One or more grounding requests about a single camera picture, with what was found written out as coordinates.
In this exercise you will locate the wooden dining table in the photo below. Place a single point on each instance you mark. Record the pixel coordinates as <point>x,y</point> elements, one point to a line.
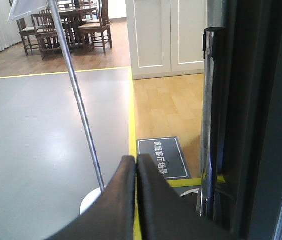
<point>71,19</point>

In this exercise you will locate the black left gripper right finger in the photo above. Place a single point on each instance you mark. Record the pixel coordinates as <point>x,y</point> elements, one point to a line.
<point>163,214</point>

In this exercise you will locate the silver sign stand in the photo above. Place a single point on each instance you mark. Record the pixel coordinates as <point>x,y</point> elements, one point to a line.
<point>22,8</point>

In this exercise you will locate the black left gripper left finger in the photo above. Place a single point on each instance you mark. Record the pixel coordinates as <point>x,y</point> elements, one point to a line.
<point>111,216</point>

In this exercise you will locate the white cabinet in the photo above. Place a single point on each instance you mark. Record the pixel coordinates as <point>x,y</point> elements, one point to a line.
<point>165,37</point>

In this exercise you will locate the wooden chair left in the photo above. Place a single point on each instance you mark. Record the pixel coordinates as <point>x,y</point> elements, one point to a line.
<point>42,35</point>

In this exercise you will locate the dark floor sign sticker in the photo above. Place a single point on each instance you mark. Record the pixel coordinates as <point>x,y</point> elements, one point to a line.
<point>167,154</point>

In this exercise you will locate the wooden chair right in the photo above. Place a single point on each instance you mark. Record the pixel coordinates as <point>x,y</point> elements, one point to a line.
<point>97,35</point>

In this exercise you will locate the wooden chair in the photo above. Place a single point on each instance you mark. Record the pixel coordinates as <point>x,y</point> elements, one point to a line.
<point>97,35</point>
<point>42,35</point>

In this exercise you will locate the chrome stanchion post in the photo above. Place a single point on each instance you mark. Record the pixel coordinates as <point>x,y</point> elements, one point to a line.
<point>212,54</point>

